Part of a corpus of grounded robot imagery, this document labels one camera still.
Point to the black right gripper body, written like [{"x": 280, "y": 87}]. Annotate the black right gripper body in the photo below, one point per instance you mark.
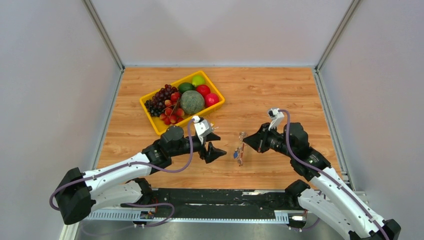
[{"x": 274, "y": 141}]

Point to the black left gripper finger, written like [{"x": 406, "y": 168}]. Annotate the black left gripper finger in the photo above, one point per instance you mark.
[
  {"x": 212, "y": 137},
  {"x": 213, "y": 153}
]

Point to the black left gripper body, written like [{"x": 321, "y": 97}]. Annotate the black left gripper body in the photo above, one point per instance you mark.
[{"x": 198, "y": 147}]

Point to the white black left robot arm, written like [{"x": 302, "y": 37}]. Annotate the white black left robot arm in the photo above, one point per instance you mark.
[{"x": 82, "y": 192}]

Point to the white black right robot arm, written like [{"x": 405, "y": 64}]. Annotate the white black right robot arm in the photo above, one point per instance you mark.
[{"x": 323, "y": 192}]

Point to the pink red apple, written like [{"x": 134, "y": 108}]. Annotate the pink red apple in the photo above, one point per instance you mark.
[{"x": 211, "y": 99}]

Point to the green netted melon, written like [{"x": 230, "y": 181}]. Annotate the green netted melon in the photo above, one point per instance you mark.
[{"x": 192, "y": 102}]

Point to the red cherry bunch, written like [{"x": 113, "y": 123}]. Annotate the red cherry bunch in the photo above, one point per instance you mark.
[{"x": 172, "y": 113}]

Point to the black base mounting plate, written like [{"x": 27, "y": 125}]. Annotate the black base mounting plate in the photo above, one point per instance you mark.
[{"x": 220, "y": 203}]

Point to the dark green lime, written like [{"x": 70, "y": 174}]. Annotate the dark green lime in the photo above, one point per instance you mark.
[{"x": 185, "y": 86}]

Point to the light green apple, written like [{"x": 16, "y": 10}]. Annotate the light green apple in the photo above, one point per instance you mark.
[{"x": 198, "y": 80}]

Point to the dark purple grape bunch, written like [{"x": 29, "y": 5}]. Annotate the dark purple grape bunch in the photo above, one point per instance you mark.
[{"x": 154, "y": 105}]

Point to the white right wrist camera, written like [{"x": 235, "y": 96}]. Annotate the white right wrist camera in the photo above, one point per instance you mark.
[{"x": 276, "y": 116}]

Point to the aluminium front frame rail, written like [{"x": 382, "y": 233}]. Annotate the aluminium front frame rail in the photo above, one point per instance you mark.
[{"x": 130, "y": 223}]

